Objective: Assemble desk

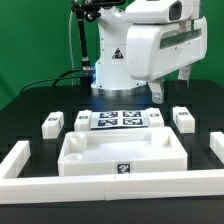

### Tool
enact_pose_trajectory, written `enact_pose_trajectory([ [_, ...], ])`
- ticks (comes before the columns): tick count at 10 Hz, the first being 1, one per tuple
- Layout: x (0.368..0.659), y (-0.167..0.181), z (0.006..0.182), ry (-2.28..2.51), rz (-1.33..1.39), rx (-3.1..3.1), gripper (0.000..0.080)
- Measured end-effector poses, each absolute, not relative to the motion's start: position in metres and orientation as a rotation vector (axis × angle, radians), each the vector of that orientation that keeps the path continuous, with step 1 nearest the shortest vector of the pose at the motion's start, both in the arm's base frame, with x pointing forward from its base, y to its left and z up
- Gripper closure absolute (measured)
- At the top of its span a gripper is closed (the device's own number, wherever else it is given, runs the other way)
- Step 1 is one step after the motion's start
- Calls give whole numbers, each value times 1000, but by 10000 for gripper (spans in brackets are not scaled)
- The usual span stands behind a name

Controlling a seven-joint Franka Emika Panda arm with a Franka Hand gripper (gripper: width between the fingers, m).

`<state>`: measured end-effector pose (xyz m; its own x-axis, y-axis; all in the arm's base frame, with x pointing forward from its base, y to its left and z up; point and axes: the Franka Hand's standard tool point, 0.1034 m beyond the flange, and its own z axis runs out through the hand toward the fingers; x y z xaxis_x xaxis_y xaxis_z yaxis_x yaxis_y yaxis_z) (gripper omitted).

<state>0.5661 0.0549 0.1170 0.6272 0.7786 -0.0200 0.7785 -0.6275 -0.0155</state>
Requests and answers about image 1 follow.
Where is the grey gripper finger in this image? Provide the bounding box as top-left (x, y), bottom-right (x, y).
top-left (148, 80), bottom-right (164, 104)
top-left (178, 65), bottom-right (191, 81)

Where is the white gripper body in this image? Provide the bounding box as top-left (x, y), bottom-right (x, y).
top-left (126, 17), bottom-right (207, 81)

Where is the white desk top tray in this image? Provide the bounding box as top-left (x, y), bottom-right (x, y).
top-left (58, 127), bottom-right (188, 176)

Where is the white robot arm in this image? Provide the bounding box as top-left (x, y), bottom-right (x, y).
top-left (91, 0), bottom-right (207, 104)

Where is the marker sheet black white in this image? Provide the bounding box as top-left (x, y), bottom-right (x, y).
top-left (91, 110), bottom-right (148, 129)

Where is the white U-shaped fence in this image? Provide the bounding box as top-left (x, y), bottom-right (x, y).
top-left (0, 140), bottom-right (224, 204)

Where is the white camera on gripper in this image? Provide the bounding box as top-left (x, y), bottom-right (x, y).
top-left (125, 0), bottom-right (193, 24)

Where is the black cable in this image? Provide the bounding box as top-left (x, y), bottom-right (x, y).
top-left (19, 68), bottom-right (96, 95)

